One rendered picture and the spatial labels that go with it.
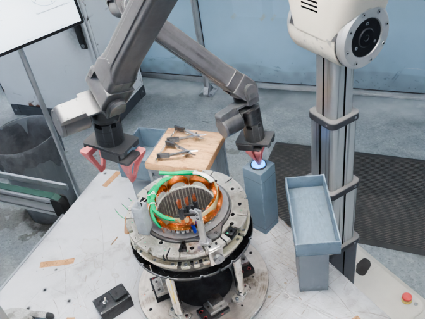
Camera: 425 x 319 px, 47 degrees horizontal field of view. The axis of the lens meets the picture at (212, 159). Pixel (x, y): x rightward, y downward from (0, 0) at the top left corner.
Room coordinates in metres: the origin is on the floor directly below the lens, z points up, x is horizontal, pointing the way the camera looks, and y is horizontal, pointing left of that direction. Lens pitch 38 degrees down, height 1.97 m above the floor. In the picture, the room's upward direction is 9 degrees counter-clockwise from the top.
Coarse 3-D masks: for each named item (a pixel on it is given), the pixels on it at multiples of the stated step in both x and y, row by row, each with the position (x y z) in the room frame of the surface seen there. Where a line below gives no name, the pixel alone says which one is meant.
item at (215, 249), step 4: (212, 244) 0.79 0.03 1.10; (208, 248) 0.78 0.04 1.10; (212, 248) 0.78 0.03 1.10; (216, 248) 0.78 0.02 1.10; (220, 248) 0.78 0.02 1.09; (212, 252) 0.77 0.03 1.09; (216, 252) 0.78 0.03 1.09; (220, 252) 0.78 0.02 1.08; (212, 256) 0.77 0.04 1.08; (212, 260) 0.77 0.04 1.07; (212, 264) 0.77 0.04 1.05
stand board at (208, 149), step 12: (168, 132) 1.34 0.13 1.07; (180, 132) 1.33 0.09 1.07; (204, 132) 1.30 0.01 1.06; (216, 132) 1.29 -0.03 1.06; (180, 144) 1.26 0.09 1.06; (192, 144) 1.25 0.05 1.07; (204, 144) 1.24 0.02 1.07; (216, 144) 1.23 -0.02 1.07; (156, 156) 1.22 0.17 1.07; (180, 156) 1.20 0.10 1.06; (192, 156) 1.19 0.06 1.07; (204, 156) 1.18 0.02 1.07; (156, 168) 1.18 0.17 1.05; (168, 168) 1.16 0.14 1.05; (180, 168) 1.14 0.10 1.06; (192, 168) 1.13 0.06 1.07; (204, 168) 1.12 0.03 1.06
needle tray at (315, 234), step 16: (304, 176) 1.02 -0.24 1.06; (320, 176) 1.01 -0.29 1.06; (288, 192) 0.96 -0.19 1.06; (304, 192) 0.99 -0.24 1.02; (320, 192) 0.98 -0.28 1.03; (288, 208) 0.94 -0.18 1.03; (304, 208) 0.93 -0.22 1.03; (320, 208) 0.92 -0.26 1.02; (304, 224) 0.88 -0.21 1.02; (320, 224) 0.87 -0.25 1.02; (336, 224) 0.82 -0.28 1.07; (304, 240) 0.82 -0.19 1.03; (320, 240) 0.81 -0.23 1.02; (336, 240) 0.80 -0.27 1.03; (304, 256) 0.85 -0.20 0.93; (320, 256) 0.84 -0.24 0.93; (304, 272) 0.85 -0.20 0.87; (320, 272) 0.84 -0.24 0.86; (304, 288) 0.85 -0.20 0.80; (320, 288) 0.84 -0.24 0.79
